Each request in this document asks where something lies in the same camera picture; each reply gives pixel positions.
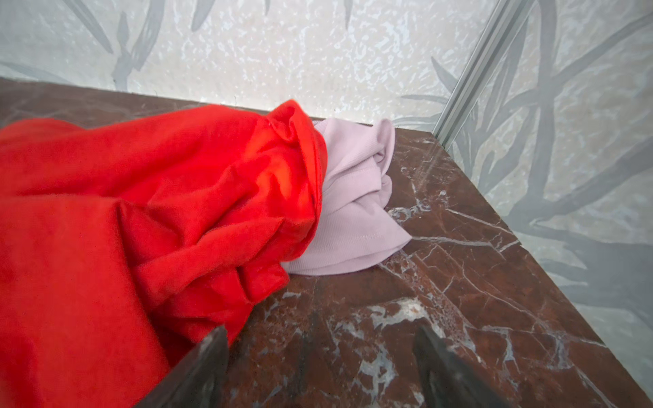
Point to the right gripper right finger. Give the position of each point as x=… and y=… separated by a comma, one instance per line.
x=446, y=380

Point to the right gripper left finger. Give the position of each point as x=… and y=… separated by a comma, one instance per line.
x=198, y=379

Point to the red cloth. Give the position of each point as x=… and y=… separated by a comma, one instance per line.
x=123, y=246

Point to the light pink cloth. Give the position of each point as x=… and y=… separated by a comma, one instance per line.
x=354, y=232

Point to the right frame post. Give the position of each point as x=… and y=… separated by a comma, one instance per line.
x=505, y=22

